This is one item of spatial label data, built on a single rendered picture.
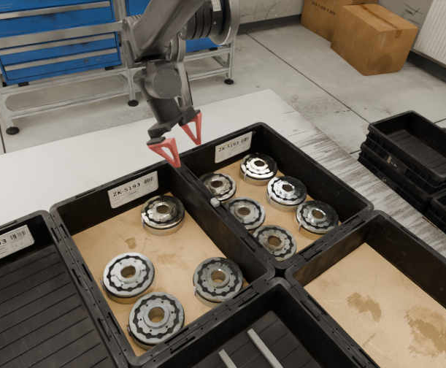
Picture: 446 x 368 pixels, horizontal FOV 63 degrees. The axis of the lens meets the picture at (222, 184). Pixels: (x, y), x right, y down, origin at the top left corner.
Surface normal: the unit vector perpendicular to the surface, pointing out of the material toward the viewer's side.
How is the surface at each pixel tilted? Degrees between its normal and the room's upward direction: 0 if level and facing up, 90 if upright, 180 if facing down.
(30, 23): 90
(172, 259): 0
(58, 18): 90
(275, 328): 0
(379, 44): 89
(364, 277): 0
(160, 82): 64
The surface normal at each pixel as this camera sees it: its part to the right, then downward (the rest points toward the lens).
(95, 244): 0.05, -0.72
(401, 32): 0.31, 0.65
